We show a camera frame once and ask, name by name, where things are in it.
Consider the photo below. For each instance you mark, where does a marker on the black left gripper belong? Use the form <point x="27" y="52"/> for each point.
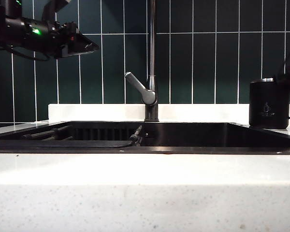
<point x="60" y="36"/>

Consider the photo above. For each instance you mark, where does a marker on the black steel-rimmed mug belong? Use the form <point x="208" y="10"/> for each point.
<point x="268" y="106"/>

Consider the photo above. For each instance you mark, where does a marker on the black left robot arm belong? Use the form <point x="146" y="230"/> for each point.
<point x="14" y="31"/>

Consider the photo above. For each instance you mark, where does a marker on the black sink drying rack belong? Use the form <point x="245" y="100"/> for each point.
<point x="62" y="143"/>

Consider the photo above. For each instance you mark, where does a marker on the black kitchen sink basin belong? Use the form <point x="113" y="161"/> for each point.
<point x="195" y="136"/>

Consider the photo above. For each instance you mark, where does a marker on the white countertop backsplash ledge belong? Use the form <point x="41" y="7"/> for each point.
<point x="99" y="111"/>

